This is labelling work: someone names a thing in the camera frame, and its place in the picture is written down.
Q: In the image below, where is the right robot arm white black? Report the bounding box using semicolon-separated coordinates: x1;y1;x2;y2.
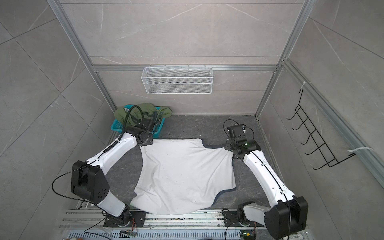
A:
223;123;309;240

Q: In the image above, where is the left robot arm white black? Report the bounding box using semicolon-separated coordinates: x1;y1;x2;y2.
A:
71;119;155;227

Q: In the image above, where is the black wire hook rack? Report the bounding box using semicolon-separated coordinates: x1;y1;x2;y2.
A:
287;89;356;171

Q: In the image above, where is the white wire mesh shelf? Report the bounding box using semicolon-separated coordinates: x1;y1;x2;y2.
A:
141;67;214;95

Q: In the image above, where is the teal plastic basket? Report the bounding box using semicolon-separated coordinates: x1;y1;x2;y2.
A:
111;105;165;139

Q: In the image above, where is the white tank top navy trim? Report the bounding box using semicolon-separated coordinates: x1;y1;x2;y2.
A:
131;139;236;215

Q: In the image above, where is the green tank top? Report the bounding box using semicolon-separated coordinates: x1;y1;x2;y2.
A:
114;103;172;126

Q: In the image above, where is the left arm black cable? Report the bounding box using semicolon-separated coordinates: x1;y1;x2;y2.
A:
51;104;145;208

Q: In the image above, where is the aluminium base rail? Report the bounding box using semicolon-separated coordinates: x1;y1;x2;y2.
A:
58;209;313;240

